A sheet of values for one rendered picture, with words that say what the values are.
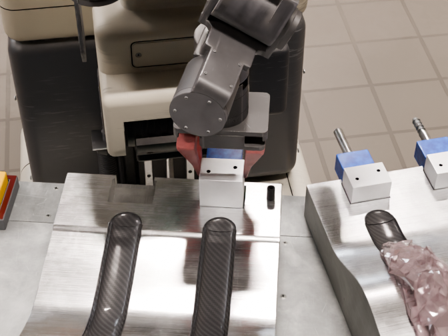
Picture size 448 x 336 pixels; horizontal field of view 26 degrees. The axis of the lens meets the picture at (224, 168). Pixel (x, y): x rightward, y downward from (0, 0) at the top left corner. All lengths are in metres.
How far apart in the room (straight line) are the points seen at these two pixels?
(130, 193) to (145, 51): 0.31
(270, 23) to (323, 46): 1.93
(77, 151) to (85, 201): 0.75
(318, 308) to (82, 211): 0.30
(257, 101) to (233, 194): 0.12
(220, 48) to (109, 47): 0.49
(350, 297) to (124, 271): 0.25
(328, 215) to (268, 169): 0.82
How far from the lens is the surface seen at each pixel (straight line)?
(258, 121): 1.05
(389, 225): 1.18
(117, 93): 1.44
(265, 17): 0.94
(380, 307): 1.04
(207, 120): 0.94
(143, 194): 1.19
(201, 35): 0.99
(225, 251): 1.10
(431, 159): 1.23
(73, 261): 1.10
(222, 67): 0.93
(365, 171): 1.20
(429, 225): 1.19
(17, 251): 1.23
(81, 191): 1.16
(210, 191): 1.11
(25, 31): 1.72
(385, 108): 2.67
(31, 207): 1.28
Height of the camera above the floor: 1.71
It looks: 44 degrees down
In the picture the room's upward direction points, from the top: straight up
